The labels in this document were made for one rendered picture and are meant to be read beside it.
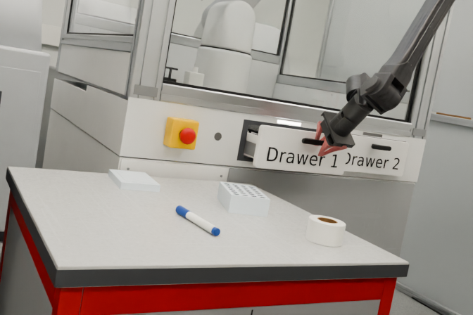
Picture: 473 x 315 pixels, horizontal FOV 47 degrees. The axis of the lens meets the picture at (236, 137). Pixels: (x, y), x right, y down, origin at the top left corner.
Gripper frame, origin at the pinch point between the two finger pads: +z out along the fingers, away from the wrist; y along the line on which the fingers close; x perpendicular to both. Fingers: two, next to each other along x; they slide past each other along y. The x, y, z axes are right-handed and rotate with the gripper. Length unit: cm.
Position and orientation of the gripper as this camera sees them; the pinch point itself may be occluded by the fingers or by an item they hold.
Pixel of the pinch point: (319, 148)
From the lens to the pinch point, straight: 147.7
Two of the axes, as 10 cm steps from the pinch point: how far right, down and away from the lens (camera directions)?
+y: -2.3, -8.0, 5.5
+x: -8.6, -1.0, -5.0
